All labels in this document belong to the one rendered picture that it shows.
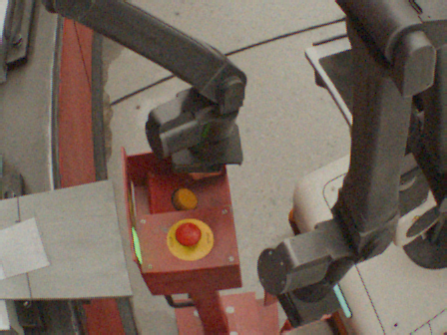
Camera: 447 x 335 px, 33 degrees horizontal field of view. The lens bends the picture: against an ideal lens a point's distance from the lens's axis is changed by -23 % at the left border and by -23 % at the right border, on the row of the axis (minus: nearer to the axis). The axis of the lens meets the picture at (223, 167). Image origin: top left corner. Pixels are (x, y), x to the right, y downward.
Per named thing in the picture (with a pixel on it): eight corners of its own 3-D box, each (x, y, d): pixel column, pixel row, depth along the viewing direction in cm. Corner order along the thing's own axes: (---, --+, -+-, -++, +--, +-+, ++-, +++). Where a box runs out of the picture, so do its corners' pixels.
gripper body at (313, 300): (296, 327, 102) (324, 301, 97) (265, 267, 107) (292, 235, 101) (335, 313, 105) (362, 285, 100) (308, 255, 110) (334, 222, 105)
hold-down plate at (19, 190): (47, 331, 124) (42, 326, 121) (24, 330, 124) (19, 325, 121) (24, 178, 138) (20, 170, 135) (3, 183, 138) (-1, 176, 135)
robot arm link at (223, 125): (248, 110, 127) (227, 79, 129) (205, 128, 124) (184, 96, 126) (238, 136, 133) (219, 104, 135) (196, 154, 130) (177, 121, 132)
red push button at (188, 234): (205, 251, 141) (203, 242, 138) (179, 254, 141) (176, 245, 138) (202, 228, 143) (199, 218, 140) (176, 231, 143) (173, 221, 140)
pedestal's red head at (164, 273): (243, 287, 149) (237, 250, 134) (152, 296, 150) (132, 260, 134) (228, 183, 159) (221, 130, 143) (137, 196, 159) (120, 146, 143)
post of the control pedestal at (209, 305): (228, 332, 201) (207, 255, 153) (206, 334, 201) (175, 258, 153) (225, 314, 203) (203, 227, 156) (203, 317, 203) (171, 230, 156)
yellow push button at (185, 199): (193, 216, 152) (199, 210, 151) (172, 212, 151) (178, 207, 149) (190, 195, 154) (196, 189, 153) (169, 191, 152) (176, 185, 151)
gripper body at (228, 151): (167, 131, 138) (175, 105, 132) (235, 129, 141) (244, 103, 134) (171, 170, 135) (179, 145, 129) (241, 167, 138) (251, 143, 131)
